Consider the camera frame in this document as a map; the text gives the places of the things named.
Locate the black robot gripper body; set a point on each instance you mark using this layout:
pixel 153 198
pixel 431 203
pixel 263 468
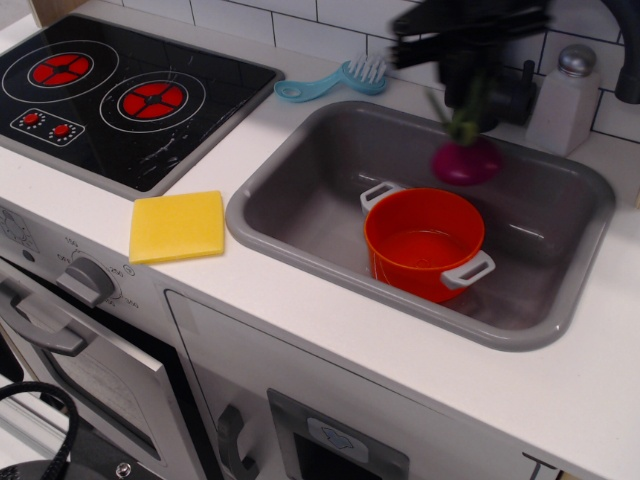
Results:
pixel 433 29

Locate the purple toy beet green leaves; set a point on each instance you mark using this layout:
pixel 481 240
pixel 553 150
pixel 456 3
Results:
pixel 468 158

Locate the grey toy sink basin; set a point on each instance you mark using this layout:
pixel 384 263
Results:
pixel 545 218

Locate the black toy faucet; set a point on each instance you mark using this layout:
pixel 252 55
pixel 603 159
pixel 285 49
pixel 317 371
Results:
pixel 508 99

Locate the light blue dish brush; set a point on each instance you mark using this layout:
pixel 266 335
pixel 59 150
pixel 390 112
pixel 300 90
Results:
pixel 365 74

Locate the white soap dispenser silver cap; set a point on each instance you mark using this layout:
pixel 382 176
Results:
pixel 566 104

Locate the black toy stove top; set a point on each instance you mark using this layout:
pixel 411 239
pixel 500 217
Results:
pixel 126 111

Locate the yellow sponge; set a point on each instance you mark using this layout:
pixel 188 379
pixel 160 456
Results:
pixel 177 227

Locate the grey dishwasher panel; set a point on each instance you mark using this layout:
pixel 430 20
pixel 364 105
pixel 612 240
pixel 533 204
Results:
pixel 316 446

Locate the grey oven knob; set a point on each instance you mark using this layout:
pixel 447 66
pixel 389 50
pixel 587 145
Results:
pixel 86 281

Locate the silver oven door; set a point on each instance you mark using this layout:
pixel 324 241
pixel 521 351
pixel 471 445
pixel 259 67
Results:
pixel 118 389

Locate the orange toy pot grey handles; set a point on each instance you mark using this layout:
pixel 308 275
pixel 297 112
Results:
pixel 425 241

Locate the grey cabinet door handle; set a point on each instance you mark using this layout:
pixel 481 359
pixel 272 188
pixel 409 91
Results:
pixel 230 426

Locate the grey oven door handle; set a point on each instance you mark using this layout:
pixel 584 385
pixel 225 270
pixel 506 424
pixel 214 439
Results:
pixel 46 325

